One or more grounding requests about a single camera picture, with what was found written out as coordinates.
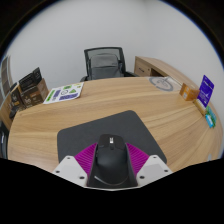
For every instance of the wooden shelf unit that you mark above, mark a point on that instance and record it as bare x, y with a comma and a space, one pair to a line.
6, 75

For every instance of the grey backpack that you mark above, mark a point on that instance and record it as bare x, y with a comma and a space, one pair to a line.
106, 66

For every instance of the small orange box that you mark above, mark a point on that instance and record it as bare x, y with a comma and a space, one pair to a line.
188, 92

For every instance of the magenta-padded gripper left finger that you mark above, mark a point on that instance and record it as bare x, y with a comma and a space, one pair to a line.
71, 168

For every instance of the purple card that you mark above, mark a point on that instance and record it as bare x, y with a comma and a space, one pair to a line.
206, 90

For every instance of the wooden side desk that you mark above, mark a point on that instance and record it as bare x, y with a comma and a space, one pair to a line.
146, 66

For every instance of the black and white box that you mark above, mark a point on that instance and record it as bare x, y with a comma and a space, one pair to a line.
30, 78

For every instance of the round grey disc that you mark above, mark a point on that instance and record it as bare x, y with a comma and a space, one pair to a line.
161, 84

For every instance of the wide brown cardboard box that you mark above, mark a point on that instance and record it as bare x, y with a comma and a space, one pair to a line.
35, 95

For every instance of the white printed paper sheet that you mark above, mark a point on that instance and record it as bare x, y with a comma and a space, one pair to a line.
63, 93

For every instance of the black computer mouse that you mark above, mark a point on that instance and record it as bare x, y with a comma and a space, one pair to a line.
111, 160

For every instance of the small teal packet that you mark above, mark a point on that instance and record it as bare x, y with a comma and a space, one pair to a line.
210, 117

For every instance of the black mesh office chair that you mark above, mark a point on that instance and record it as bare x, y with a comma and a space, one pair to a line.
87, 56

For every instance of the black padded office chair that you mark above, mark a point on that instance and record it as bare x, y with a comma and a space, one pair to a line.
2, 141

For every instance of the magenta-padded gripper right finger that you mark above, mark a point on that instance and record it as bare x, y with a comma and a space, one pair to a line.
150, 168

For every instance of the dark grey mouse pad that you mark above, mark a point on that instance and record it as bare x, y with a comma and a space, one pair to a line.
90, 131

